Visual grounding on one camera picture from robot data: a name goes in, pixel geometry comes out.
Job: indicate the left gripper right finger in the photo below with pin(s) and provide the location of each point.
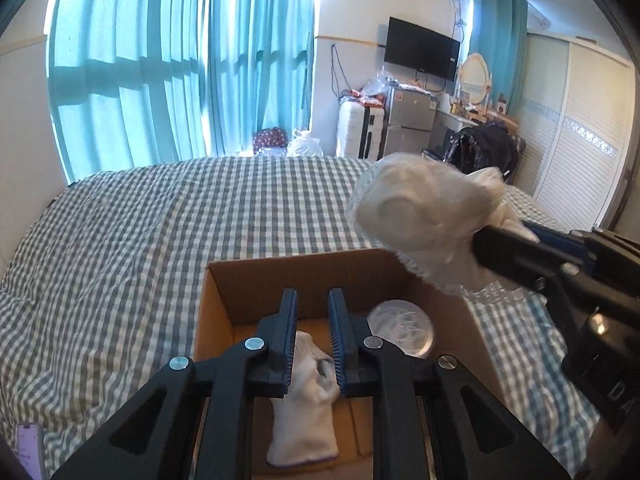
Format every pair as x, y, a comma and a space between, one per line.
432, 418

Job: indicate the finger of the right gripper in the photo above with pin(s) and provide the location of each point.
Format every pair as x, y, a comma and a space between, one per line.
568, 243
523, 262

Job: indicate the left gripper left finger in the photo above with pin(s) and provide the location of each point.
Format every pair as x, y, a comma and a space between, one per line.
194, 419

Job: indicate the cream lace garment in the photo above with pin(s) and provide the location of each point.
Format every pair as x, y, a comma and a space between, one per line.
427, 212

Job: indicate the black jacket on chair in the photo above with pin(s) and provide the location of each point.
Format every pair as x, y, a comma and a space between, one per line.
484, 146

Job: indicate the white sock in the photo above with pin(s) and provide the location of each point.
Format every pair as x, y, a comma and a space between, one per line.
303, 431

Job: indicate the white louvred wardrobe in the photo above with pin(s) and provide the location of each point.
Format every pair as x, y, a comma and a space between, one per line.
575, 116

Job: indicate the wooden vanity desk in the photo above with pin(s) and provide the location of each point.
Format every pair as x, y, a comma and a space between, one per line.
476, 117

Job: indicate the silver mini fridge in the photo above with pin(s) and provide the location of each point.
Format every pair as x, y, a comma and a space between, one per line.
408, 122

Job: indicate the smartphone pink case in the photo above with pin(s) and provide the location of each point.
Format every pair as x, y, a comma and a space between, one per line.
30, 449

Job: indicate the checkered bed cover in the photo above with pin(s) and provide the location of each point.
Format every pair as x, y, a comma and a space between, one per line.
104, 287

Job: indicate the oval vanity mirror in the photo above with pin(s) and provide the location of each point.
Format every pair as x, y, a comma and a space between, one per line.
474, 80

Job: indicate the white suitcase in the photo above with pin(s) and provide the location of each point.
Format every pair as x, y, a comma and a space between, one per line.
359, 131

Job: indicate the white plastic bag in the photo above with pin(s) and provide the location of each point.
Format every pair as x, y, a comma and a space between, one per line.
304, 144

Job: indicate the teal side curtain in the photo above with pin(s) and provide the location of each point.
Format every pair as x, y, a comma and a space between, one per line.
499, 36

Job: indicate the red patterned bag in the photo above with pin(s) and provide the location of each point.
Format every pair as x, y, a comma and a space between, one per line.
274, 138

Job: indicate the teal window curtain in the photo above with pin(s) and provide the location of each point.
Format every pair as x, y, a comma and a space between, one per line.
134, 83

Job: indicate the black wall television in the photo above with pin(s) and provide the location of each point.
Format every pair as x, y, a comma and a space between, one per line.
421, 49

